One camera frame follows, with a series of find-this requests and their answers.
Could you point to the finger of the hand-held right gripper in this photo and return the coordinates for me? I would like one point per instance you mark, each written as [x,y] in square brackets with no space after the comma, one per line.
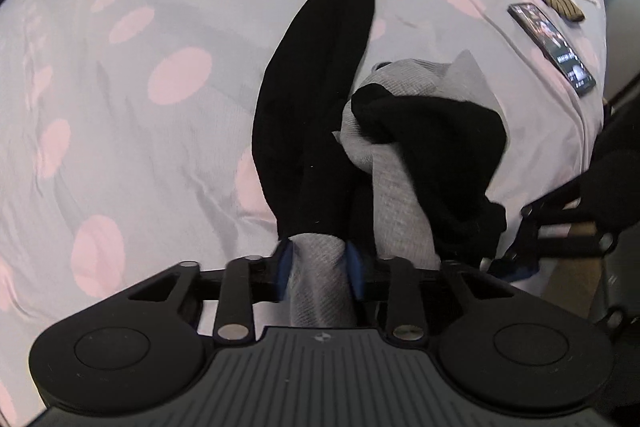
[515,242]

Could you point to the black smartphone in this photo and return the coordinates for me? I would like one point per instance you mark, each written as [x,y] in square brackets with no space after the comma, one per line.
[550,47]

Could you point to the pink dotted bed cover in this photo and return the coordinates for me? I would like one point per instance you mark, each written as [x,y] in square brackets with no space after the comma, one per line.
[150,157]

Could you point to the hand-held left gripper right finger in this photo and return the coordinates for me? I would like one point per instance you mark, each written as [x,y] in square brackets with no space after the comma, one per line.
[354,272]

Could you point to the grey and black shirt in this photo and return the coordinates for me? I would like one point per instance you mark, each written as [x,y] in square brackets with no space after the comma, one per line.
[395,187]

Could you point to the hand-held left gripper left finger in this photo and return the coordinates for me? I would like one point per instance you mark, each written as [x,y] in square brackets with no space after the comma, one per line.
[284,268]

